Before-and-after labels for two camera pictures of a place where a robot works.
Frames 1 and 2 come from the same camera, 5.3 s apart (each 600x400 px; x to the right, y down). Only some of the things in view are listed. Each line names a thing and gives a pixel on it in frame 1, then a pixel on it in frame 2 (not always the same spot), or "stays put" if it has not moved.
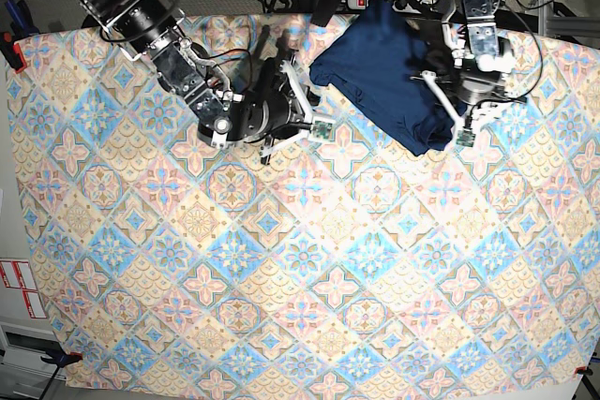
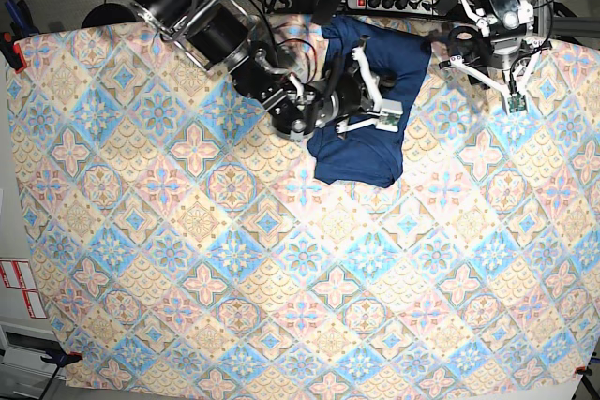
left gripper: x=265 y=111 -> x=346 y=93
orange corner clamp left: x=59 y=360 stays put
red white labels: x=18 y=274 stays put
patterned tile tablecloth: x=350 y=261 stays put
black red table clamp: x=21 y=26 stays put
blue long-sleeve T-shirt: x=382 y=63 -> x=362 y=154
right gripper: x=476 y=86 -> x=482 y=55
